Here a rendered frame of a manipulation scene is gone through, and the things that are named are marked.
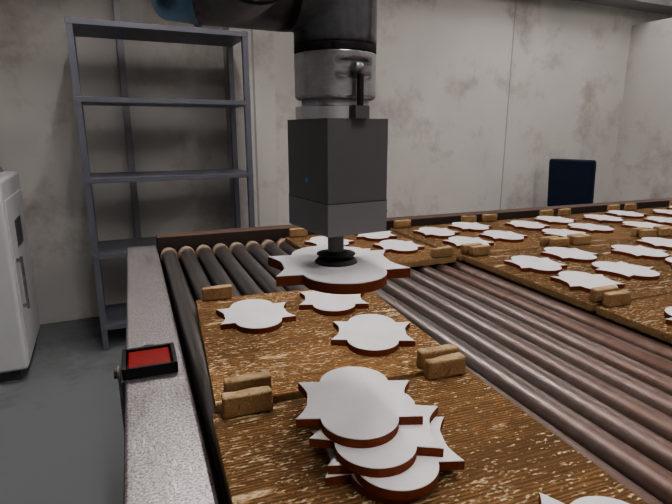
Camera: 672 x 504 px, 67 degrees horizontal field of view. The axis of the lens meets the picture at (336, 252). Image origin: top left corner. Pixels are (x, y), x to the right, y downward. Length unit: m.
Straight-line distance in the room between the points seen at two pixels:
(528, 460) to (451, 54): 4.25
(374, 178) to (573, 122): 5.23
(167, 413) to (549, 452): 0.45
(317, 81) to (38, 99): 3.31
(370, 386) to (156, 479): 0.24
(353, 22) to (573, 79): 5.21
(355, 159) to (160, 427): 0.40
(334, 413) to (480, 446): 0.16
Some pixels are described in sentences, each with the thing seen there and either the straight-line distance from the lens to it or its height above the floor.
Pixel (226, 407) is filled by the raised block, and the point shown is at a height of 0.95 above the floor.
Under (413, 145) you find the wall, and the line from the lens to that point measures 4.42.
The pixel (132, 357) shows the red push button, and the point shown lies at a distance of 0.83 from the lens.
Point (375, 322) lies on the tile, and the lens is 0.86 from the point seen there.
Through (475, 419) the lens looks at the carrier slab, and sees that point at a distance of 0.63.
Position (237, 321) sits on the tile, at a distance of 0.87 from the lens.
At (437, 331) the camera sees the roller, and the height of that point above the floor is 0.92.
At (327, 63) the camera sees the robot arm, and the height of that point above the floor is 1.31.
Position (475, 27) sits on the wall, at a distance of 4.84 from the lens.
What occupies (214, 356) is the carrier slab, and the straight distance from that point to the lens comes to 0.78.
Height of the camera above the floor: 1.26
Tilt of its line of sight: 14 degrees down
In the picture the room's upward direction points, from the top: straight up
